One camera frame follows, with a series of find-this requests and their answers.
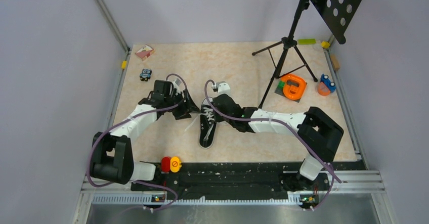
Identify green block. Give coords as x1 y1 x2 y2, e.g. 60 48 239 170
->
297 38 317 45

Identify blue owl toy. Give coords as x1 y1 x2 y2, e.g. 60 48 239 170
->
139 68 152 81

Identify orange ring toy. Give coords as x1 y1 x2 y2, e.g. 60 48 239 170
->
275 74 307 102

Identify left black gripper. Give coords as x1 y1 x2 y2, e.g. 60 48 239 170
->
164 89 201 120

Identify yellow clip left edge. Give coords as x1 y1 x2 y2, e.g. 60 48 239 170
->
121 61 127 70

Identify yellow corner block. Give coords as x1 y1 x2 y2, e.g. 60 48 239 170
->
320 41 331 49

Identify red yellow emergency button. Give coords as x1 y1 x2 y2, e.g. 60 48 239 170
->
160 156 182 173

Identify purple cable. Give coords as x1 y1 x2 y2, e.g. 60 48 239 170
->
85 73 188 213
204 79 342 210

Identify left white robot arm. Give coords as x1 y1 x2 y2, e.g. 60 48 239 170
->
87 80 201 190

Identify wooden block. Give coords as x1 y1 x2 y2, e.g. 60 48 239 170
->
330 54 340 71

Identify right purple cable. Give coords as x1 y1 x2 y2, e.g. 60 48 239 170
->
204 79 342 210

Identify black white canvas sneaker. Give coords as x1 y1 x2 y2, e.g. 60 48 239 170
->
199 98 220 150

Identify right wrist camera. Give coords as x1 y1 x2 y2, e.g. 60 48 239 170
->
211 81 232 97

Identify black music stand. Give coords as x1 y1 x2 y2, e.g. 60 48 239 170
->
252 0 372 109

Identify blue orange toy car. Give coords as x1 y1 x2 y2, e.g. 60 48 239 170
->
317 74 336 96

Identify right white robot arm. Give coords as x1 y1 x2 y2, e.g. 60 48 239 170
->
209 94 344 190

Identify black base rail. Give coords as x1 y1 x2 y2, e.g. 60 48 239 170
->
131 162 330 200

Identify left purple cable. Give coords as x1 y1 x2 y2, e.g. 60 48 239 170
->
85 73 188 213

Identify white cable duct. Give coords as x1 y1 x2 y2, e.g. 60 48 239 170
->
92 194 302 205

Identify pink red box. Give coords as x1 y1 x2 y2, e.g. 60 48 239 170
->
135 44 155 61

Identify white shoelace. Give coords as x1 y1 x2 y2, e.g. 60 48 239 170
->
183 107 219 146

